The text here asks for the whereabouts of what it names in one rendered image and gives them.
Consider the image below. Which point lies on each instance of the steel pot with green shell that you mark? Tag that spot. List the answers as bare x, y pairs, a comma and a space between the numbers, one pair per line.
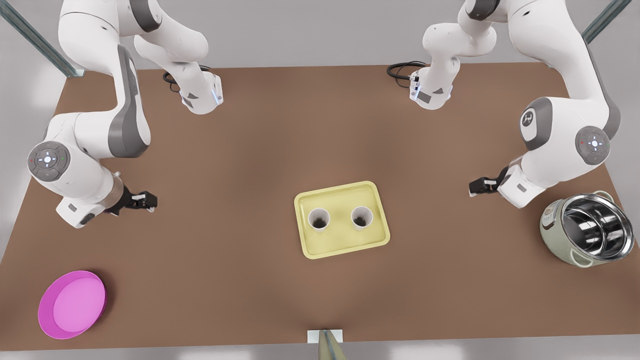
585, 230

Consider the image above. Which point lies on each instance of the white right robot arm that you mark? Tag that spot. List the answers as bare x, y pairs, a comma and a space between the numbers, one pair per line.
95, 125

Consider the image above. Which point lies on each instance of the white IKEA cup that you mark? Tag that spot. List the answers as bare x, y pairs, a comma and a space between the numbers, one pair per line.
319, 219
361, 218

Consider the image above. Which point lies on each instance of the silver frame post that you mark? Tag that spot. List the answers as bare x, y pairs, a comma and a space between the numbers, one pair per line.
40, 37
605, 20
327, 344

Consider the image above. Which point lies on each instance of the yellow rectangular tray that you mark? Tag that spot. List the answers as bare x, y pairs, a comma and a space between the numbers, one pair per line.
342, 220

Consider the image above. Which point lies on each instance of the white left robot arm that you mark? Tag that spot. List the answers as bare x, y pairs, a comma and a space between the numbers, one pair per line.
560, 125

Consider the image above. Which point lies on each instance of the pink round bowl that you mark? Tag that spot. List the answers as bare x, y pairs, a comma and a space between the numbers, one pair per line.
73, 304

